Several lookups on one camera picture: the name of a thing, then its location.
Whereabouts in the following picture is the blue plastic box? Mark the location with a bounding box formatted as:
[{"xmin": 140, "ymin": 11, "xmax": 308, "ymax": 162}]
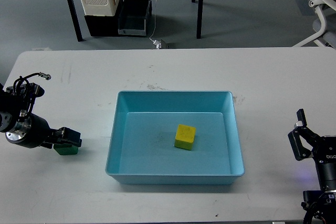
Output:
[{"xmin": 106, "ymin": 91, "xmax": 245, "ymax": 185}]

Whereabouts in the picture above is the white office chair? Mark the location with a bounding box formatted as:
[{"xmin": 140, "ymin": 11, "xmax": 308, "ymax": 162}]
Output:
[{"xmin": 295, "ymin": 0, "xmax": 335, "ymax": 49}]

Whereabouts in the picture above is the black open bin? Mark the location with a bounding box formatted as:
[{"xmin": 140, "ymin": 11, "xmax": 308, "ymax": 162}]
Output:
[{"xmin": 118, "ymin": 0, "xmax": 152, "ymax": 36}]

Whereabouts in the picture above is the green block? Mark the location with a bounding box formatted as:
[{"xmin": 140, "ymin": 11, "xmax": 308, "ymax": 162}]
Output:
[{"xmin": 53, "ymin": 144, "xmax": 79, "ymax": 155}]

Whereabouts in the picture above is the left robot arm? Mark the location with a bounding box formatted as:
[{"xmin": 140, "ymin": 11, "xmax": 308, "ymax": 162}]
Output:
[{"xmin": 1, "ymin": 72, "xmax": 82, "ymax": 155}]

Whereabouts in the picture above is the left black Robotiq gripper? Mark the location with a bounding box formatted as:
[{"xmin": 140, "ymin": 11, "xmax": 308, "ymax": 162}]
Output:
[{"xmin": 5, "ymin": 114, "xmax": 82, "ymax": 149}]

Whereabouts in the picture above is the black crate under cream crate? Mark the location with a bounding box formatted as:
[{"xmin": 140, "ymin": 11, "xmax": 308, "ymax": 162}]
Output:
[{"xmin": 85, "ymin": 0, "xmax": 124, "ymax": 37}]

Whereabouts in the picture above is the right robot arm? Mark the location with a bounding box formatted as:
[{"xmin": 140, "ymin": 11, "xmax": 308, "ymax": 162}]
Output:
[{"xmin": 288, "ymin": 109, "xmax": 335, "ymax": 223}]

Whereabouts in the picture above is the white cable with plug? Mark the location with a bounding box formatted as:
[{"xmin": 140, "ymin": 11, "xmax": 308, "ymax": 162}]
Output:
[{"xmin": 117, "ymin": 0, "xmax": 170, "ymax": 50}]

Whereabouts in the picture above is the yellow block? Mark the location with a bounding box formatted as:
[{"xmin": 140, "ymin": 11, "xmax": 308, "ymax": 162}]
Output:
[{"xmin": 174, "ymin": 124, "xmax": 196, "ymax": 151}]

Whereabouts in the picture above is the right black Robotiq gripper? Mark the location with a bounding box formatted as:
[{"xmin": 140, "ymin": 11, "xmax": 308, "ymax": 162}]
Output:
[{"xmin": 287, "ymin": 109, "xmax": 336, "ymax": 192}]

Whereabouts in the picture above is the black table leg left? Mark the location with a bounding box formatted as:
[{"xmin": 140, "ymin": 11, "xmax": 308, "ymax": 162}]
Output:
[{"xmin": 67, "ymin": 0, "xmax": 83, "ymax": 42}]

